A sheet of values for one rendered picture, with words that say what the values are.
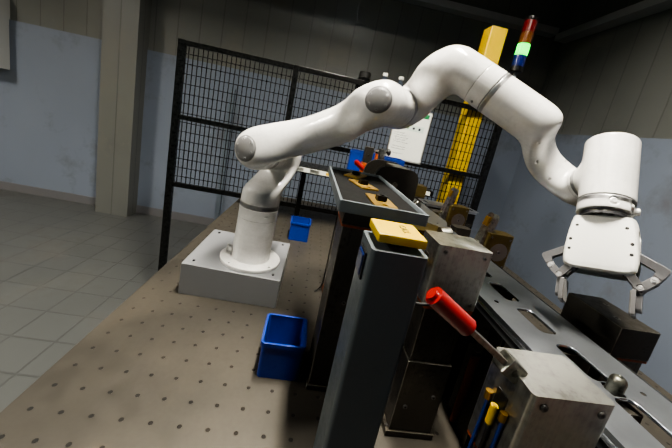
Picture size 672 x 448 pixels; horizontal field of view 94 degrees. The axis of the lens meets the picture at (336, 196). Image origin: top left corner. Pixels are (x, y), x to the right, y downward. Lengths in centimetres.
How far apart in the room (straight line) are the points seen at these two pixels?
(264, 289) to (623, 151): 90
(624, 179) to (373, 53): 281
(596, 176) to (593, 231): 10
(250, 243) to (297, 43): 257
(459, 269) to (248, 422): 49
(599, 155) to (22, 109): 429
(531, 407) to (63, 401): 74
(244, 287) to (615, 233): 87
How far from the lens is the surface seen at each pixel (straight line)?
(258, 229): 98
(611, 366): 69
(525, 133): 73
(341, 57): 329
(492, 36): 221
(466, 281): 62
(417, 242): 38
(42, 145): 423
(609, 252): 70
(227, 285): 102
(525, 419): 42
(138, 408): 78
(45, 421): 81
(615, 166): 75
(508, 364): 40
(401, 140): 194
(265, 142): 87
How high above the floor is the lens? 127
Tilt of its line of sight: 12 degrees down
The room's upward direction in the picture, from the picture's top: 12 degrees clockwise
